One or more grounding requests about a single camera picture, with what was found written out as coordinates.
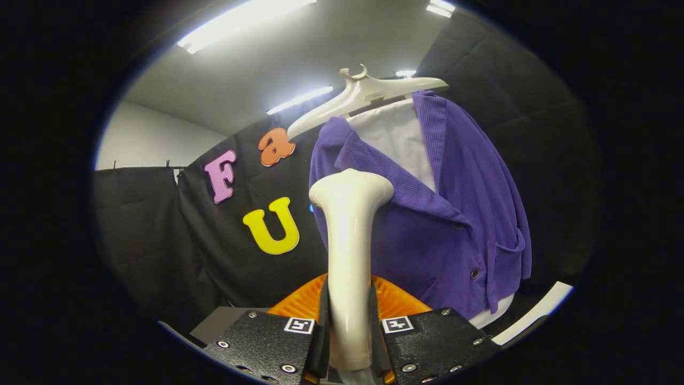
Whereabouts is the white flat board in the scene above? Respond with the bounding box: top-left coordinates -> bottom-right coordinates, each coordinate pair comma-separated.
491,281 -> 574,347

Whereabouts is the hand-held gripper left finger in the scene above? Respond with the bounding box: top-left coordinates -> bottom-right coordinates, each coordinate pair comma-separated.
203,274 -> 331,384

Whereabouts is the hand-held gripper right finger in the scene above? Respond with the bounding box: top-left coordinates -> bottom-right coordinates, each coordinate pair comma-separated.
370,275 -> 500,384

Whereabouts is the white garment steamer nozzle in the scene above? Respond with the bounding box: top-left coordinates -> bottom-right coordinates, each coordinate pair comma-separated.
309,169 -> 395,373

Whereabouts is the purple corduroy jacket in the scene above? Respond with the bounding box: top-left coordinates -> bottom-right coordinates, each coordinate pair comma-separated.
309,90 -> 533,321

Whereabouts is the grey cabinet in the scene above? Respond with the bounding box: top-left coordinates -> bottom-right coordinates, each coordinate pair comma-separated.
189,306 -> 258,347

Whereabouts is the large ceiling light panel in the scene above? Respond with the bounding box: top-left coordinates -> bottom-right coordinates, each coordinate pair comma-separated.
176,0 -> 318,55

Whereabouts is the white shirt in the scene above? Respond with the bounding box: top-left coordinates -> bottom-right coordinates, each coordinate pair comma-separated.
346,98 -> 515,329

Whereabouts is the long ceiling light strip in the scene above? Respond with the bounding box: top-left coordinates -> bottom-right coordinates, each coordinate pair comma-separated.
267,86 -> 333,116

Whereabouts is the white plastic clothes hanger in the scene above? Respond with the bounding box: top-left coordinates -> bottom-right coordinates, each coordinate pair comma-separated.
286,64 -> 450,141

